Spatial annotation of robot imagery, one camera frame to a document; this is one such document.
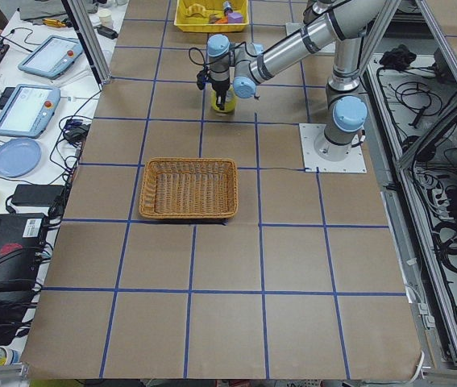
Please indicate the silver drink can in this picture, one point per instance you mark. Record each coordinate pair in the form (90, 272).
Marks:
(227, 7)

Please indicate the black computer box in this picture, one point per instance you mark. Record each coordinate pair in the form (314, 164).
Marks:
(22, 240)

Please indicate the yellow packing tape roll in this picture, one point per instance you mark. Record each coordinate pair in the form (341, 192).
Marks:
(230, 103)

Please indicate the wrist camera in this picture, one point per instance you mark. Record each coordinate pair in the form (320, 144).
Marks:
(203, 78)

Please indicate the yellow plastic tray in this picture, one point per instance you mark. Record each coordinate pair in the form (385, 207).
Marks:
(201, 25)

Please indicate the brown toy animal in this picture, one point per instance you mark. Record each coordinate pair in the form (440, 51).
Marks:
(213, 18)

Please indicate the upper blue teach pendant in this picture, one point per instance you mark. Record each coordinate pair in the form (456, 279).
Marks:
(53, 57)

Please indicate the blue teach pendant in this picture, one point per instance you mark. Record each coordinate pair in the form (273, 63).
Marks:
(29, 110)
(53, 57)

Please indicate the purple foam cube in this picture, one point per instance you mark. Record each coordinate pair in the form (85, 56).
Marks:
(235, 18)

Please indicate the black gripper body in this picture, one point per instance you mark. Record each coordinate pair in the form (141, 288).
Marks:
(220, 86)

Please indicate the orange toy carrot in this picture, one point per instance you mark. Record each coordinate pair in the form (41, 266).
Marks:
(222, 21)

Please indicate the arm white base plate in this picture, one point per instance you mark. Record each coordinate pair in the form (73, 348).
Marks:
(321, 156)

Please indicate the lower blue teach pendant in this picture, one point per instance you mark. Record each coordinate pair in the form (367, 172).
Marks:
(29, 110)

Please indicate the toy croissant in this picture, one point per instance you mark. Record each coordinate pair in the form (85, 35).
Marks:
(196, 10)

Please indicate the brown wicker basket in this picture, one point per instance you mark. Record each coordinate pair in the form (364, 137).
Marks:
(189, 188)

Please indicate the aluminium frame post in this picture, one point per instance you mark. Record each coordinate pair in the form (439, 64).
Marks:
(86, 34)

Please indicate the blue plastic plate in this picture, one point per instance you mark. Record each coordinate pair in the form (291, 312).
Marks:
(18, 157)

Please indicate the black power adapter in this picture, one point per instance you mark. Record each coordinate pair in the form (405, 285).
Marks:
(36, 195)

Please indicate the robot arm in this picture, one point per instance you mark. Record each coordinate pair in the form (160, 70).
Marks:
(353, 28)

